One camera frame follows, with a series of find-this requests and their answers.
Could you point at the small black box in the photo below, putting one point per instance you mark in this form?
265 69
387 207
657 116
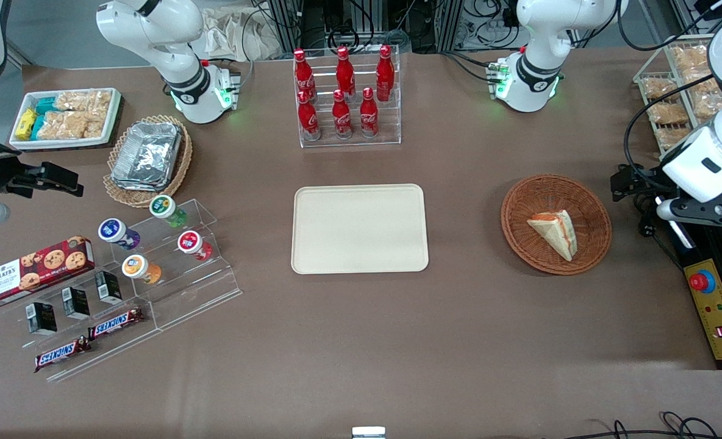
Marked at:
108 288
42 318
76 303

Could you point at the green lid drink cup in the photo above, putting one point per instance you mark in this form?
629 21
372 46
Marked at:
164 207

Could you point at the stack of silver foil packs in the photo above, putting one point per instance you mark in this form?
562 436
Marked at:
146 155

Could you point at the bagged fried snack pack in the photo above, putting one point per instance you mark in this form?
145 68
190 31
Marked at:
660 88
671 137
708 100
690 58
668 113

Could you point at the Snickers chocolate bar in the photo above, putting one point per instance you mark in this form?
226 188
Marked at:
116 323
62 354

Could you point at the red cola bottle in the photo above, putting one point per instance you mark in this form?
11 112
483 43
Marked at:
341 117
344 73
385 73
303 76
308 119
369 116

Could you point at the yellow snack packet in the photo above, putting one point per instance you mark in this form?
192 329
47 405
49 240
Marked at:
25 124

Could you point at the rice cracker snack pack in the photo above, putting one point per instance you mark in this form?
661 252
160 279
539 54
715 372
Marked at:
71 125
83 100

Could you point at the yellow emergency stop box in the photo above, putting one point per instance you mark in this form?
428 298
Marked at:
718 311

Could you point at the clear acrylic bottle rack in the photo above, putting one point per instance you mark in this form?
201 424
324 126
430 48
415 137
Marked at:
391 125

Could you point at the triangle sandwich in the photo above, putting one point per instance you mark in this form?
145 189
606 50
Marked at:
555 231

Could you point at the round brown wicker basket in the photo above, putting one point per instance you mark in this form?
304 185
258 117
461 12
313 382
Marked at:
538 195

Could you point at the white rectangular snack tray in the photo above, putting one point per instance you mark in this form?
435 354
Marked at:
114 110

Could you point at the red lid drink cup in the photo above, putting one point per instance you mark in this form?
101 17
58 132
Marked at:
190 242

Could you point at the orange lid drink cup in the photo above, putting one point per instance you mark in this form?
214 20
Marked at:
136 267

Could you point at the teal snack packet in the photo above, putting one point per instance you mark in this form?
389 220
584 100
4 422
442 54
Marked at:
46 105
38 127

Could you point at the red Walkers cookie box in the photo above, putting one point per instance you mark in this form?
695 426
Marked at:
35 271

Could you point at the black equipment base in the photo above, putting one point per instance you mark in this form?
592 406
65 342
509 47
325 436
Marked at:
711 244

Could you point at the beige plastic tray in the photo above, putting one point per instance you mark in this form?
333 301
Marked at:
358 228

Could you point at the clear acrylic stepped stand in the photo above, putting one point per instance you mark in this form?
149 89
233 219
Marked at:
202 286

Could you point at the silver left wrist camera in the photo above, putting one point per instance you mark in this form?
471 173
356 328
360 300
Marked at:
669 210

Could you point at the oval light wicker basket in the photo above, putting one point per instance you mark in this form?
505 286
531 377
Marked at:
181 164

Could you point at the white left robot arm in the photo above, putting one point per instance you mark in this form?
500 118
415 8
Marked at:
544 36

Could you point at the purple lid drink cup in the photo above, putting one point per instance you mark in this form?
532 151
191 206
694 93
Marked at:
113 230

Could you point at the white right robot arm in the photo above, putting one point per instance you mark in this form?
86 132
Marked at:
153 30

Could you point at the white crumpled cloth bag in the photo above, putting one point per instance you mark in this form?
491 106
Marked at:
233 33

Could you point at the white flat bar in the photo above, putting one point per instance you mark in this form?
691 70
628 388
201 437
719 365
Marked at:
679 235

